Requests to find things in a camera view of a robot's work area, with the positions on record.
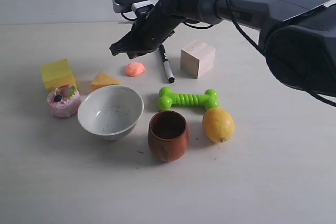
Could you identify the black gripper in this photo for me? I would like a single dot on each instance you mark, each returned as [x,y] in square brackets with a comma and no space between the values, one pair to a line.
[148,33]

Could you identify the small orange blob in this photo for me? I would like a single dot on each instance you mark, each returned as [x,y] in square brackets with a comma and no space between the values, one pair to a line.
[134,69]

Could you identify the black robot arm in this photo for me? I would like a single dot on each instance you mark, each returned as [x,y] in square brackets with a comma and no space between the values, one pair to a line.
[297,37]

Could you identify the orange cheese wedge toy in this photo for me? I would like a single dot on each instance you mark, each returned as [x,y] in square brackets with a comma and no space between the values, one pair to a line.
[102,80]

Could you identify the black white marker pen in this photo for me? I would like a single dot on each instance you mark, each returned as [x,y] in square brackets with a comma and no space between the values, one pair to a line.
[166,64]

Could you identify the green bone chew toy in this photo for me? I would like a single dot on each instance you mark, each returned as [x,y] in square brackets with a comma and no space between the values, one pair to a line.
[167,98]

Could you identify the light wooden cube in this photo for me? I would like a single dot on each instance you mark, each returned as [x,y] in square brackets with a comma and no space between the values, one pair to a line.
[197,58]

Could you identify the white ceramic bowl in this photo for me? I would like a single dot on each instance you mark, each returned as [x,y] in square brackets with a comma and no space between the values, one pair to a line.
[110,112]

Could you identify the yellow foam cube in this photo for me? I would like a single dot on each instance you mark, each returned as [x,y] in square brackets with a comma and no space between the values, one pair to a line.
[57,74]

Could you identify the pink toy cake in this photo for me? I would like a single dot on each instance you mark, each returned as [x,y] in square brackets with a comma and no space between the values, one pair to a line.
[64,101]

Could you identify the brown wooden cup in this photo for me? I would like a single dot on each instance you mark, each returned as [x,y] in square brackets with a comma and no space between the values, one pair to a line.
[168,136]

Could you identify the yellow lemon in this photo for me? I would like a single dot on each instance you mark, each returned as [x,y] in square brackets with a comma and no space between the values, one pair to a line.
[218,125]

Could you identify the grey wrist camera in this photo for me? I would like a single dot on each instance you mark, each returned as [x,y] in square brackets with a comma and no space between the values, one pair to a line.
[126,6]

